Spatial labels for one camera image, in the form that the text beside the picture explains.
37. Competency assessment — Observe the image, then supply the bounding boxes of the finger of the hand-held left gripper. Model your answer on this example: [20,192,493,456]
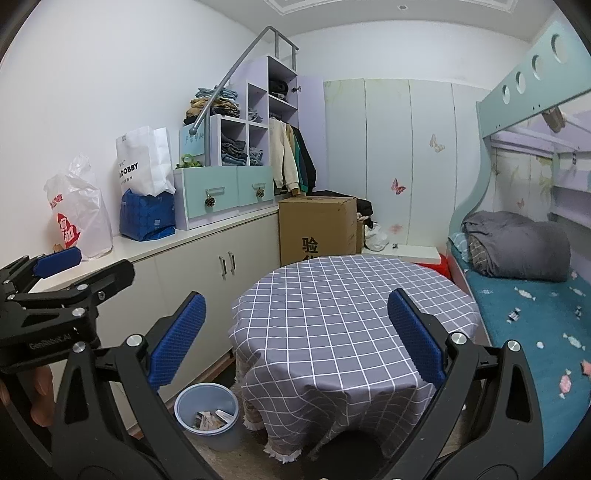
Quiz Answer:
[9,259,136,321]
[0,246,83,296]

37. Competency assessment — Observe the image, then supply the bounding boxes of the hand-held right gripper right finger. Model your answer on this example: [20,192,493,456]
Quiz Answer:
[387,288,543,480]

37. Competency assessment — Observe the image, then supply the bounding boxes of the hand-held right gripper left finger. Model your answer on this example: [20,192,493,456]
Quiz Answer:
[50,291,208,480]

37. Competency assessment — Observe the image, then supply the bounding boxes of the pale blue plastic waste bin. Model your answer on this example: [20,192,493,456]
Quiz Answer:
[174,383,241,452]

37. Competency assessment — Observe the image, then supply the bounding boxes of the heap of discarded wrappers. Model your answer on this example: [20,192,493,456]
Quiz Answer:
[191,407,235,433]

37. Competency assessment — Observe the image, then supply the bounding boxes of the person's left hand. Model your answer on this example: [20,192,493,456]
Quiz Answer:
[29,364,55,420]

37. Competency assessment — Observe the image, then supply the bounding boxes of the white plastic bag red print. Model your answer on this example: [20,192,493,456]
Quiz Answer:
[44,154,114,259]

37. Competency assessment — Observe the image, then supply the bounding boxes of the long white low cabinet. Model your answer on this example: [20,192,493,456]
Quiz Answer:
[28,203,282,439]

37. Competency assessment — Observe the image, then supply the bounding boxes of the grey checked tablecloth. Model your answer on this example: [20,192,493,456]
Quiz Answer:
[229,256,482,462]

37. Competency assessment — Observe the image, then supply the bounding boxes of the red plastic basin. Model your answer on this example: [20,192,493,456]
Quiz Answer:
[411,253,452,280]

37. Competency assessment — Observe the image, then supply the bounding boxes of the blue woven bag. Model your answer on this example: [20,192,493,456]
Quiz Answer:
[119,188,177,243]

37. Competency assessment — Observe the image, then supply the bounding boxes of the white low board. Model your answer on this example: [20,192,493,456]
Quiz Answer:
[365,244,441,265]

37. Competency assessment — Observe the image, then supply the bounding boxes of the blue checked pillow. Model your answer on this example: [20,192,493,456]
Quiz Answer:
[450,232,472,262]

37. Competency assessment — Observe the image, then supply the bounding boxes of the white crumpled plastic bag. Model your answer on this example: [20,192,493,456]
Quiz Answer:
[364,224,390,253]

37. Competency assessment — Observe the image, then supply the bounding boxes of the teal candy print bedsheet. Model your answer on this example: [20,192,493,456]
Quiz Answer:
[447,237,591,467]

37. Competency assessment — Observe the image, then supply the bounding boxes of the beige fringed table skirt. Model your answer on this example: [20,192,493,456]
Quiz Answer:
[235,369,297,463]

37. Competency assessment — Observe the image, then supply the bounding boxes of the white paper shopping bag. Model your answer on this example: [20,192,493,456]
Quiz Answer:
[115,126,177,195]

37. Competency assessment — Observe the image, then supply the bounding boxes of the black clothing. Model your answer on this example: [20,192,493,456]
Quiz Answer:
[314,189,375,228]

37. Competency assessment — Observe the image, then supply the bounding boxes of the grey duvet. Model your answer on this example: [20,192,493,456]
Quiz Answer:
[463,210,572,283]

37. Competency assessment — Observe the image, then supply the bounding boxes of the brown cardboard box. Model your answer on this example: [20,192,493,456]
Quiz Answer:
[278,196,358,267]

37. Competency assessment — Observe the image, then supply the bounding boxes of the pale blue storage box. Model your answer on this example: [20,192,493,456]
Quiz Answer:
[179,124,214,168]

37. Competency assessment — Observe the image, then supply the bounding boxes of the narrow teal drawer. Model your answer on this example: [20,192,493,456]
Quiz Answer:
[236,165,275,208]

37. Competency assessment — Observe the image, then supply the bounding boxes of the dark green hanging jackets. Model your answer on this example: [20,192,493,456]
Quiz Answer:
[288,124,317,193]

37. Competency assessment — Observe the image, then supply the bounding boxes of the pile of folded clothes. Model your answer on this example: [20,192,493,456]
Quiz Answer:
[184,85,242,125]

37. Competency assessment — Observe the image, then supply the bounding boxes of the cream hanging jacket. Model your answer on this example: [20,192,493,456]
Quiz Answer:
[269,117,300,192]

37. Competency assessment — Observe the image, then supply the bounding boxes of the white wardrobe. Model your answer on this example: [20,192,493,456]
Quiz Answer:
[323,78,483,252]

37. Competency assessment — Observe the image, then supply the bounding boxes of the teal bunk bed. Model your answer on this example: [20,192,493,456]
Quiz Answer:
[445,18,591,467]

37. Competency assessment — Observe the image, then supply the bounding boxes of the grey metal handrail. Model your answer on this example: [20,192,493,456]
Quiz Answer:
[194,25,300,134]

